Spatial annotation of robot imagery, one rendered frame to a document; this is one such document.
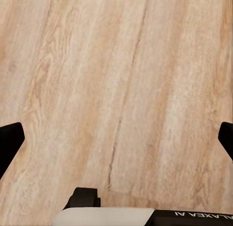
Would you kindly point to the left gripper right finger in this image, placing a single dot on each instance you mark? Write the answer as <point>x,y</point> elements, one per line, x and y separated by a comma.
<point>225,137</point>

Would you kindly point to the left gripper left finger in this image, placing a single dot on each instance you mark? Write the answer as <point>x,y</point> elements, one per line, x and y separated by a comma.
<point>11,139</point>

